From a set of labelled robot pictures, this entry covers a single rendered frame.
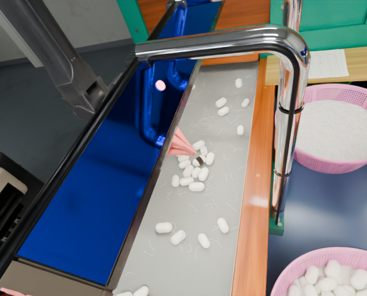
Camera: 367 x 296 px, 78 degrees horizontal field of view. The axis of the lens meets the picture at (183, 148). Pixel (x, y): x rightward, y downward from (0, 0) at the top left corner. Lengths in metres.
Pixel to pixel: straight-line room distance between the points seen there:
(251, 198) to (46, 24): 0.49
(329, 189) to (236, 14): 0.58
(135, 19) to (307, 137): 0.68
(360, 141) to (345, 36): 0.35
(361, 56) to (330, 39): 0.10
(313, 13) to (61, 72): 0.69
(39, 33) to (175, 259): 0.47
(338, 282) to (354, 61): 0.58
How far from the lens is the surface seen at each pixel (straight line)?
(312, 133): 0.66
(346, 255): 0.51
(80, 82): 0.48
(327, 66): 0.81
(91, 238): 0.18
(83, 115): 0.51
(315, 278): 0.50
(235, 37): 0.23
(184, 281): 0.50
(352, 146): 0.66
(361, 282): 0.51
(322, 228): 0.60
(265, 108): 0.68
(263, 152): 0.57
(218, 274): 0.49
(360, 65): 0.83
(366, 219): 0.63
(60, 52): 0.47
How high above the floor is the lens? 1.22
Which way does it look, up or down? 47 degrees down
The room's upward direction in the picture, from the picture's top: 22 degrees counter-clockwise
